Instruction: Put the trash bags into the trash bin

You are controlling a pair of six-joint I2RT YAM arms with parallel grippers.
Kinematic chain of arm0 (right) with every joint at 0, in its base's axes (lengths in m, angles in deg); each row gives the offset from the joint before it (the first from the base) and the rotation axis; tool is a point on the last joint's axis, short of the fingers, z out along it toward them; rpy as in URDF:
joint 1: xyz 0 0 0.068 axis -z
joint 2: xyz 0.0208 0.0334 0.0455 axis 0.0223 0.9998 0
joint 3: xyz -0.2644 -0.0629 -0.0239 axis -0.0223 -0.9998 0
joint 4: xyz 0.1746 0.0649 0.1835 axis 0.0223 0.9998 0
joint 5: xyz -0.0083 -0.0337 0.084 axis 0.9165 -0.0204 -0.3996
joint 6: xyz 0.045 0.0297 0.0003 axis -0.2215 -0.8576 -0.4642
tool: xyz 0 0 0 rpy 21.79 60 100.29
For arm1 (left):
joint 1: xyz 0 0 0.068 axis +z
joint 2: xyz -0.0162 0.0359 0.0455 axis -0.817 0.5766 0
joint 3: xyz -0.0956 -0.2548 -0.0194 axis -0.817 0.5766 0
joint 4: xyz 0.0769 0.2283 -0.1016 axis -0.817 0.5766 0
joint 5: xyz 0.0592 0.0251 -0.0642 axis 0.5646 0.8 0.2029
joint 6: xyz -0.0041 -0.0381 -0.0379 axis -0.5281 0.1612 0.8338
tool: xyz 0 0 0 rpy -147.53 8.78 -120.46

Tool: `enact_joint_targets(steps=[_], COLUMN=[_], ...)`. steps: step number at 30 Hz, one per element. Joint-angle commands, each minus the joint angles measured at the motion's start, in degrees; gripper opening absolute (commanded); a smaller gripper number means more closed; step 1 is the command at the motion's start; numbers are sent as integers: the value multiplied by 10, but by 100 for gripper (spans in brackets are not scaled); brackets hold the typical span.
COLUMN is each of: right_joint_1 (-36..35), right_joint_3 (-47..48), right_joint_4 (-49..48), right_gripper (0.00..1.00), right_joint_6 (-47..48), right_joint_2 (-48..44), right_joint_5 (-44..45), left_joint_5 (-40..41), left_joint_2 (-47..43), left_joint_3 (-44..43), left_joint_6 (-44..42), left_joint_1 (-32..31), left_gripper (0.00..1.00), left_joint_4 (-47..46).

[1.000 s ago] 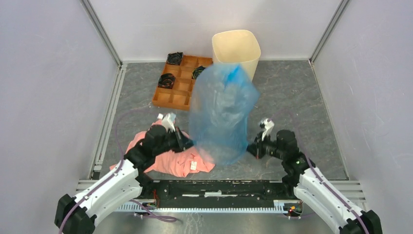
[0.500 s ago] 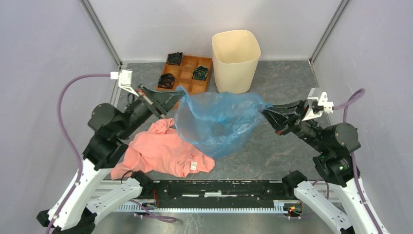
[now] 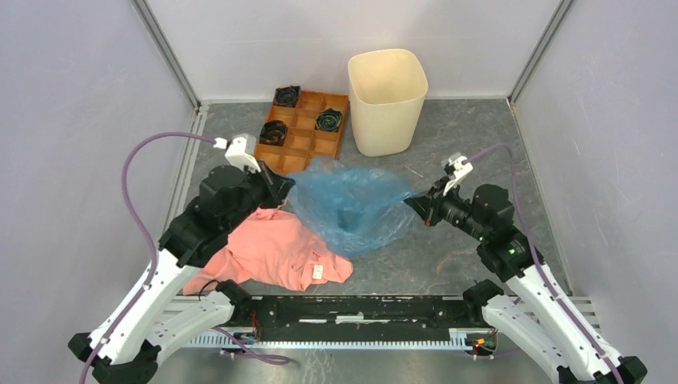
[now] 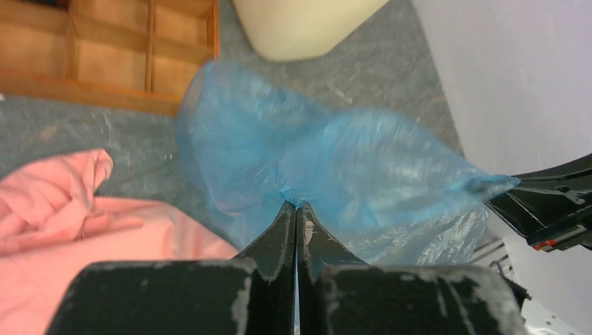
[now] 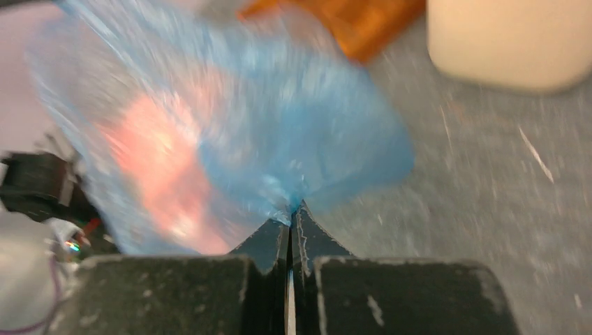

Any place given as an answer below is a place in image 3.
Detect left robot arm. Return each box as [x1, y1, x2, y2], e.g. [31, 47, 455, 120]
[68, 162, 295, 383]

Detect rolled dark tie front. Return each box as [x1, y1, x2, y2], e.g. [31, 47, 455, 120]
[259, 120, 288, 146]

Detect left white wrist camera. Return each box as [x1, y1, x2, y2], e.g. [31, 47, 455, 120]
[213, 134, 261, 173]

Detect left aluminium corner post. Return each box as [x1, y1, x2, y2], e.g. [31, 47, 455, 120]
[131, 0, 201, 110]

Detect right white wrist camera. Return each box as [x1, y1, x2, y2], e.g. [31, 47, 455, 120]
[442, 153, 473, 196]

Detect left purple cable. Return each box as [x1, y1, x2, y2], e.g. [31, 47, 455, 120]
[78, 132, 218, 384]

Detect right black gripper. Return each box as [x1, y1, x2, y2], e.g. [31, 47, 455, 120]
[403, 175, 489, 242]

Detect rolled dark tie right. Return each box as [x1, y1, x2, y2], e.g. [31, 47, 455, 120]
[315, 108, 343, 133]

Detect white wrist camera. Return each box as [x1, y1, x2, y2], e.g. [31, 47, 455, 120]
[442, 153, 473, 196]
[213, 134, 261, 173]

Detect aluminium corner post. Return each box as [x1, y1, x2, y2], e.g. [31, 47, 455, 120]
[507, 0, 576, 106]
[131, 0, 201, 110]

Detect pink cloth shirt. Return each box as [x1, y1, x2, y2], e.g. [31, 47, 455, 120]
[181, 209, 353, 295]

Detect cream plastic trash bin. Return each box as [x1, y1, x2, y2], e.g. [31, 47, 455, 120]
[348, 49, 429, 157]

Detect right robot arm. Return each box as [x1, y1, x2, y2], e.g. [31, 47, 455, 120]
[404, 180, 648, 383]

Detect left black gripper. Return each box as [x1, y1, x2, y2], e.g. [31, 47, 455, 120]
[223, 158, 296, 234]

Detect blue plastic trash bag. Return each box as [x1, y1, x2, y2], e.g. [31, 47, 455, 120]
[288, 156, 416, 258]

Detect orange wooden divided tray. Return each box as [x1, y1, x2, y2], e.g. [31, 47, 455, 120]
[255, 89, 349, 174]

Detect right aluminium corner post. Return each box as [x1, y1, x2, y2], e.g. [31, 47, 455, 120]
[507, 0, 576, 106]

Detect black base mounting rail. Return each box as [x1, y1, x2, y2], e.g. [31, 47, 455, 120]
[222, 295, 489, 342]

